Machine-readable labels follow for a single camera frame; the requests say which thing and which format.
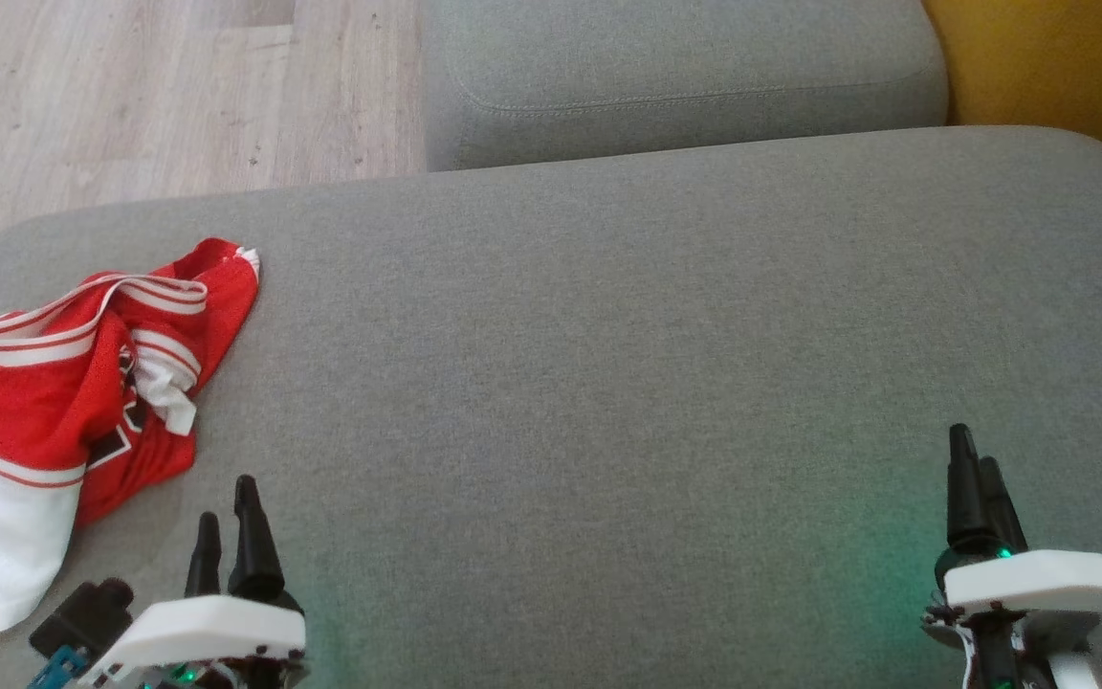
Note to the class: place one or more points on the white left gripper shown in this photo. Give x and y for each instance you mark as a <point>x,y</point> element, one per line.
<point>207,632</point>

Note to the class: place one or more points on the grey sofa seat cushion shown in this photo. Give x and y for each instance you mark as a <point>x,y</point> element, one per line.
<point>685,67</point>

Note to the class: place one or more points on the red and white sports shorts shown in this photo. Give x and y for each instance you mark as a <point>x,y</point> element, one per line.
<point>34,402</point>

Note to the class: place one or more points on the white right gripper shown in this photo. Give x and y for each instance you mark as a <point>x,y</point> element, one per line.
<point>1048,582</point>

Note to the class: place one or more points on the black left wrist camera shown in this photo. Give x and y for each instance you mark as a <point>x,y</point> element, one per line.
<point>82,617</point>

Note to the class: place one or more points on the large grey sofa cushion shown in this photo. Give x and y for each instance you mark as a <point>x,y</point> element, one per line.
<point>608,383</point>

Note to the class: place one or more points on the wide yellow sofa backrest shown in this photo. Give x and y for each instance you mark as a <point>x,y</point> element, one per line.
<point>1058,67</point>

